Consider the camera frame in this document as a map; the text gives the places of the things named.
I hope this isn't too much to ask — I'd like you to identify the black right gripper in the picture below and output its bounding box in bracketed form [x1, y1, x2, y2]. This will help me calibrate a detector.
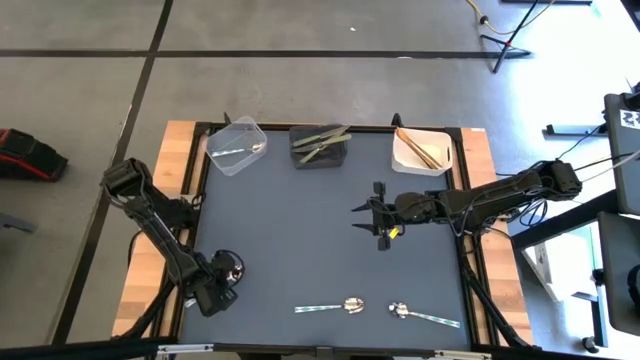
[350, 181, 439, 252]

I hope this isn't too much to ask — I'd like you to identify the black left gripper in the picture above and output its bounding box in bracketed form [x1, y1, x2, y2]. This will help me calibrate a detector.
[192, 252, 246, 319]

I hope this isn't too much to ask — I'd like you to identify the dark grey table mat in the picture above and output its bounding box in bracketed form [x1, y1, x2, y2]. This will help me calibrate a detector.
[179, 130, 472, 351]

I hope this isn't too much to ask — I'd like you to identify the dark grey plastic container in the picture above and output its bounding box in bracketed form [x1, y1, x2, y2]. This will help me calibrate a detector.
[289, 123, 350, 171]

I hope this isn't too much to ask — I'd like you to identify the white plastic container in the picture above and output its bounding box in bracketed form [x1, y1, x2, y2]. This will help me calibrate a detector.
[391, 126, 454, 177]

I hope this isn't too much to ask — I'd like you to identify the clear plastic container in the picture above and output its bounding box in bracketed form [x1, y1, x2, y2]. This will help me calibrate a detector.
[204, 115, 269, 178]

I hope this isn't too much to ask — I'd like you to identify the black diagonal beam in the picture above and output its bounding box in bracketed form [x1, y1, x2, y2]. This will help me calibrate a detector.
[509, 188, 622, 252]

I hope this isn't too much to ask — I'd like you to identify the white box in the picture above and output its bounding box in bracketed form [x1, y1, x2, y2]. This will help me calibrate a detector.
[521, 224, 600, 303]

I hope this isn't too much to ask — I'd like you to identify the grey floor object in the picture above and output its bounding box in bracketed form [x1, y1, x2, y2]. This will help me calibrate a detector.
[0, 211, 38, 234]

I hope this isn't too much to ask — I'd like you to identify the black tripod stand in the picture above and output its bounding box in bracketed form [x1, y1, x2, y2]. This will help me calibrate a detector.
[478, 0, 533, 74]

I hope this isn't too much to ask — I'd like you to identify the red and black bag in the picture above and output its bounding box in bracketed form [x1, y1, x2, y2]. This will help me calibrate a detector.
[0, 128, 69, 183]

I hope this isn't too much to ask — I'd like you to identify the grey panel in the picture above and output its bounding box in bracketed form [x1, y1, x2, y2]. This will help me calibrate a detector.
[596, 210, 640, 337]

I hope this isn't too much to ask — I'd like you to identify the grey cabinet with marker tag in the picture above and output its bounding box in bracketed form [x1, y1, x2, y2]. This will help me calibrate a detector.
[603, 91, 640, 217]

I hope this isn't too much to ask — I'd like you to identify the black aluminium table frame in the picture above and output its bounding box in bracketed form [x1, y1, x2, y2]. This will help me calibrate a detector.
[112, 112, 541, 360]

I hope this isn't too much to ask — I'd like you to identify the yellow cable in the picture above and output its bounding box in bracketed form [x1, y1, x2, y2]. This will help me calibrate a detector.
[466, 0, 557, 37]

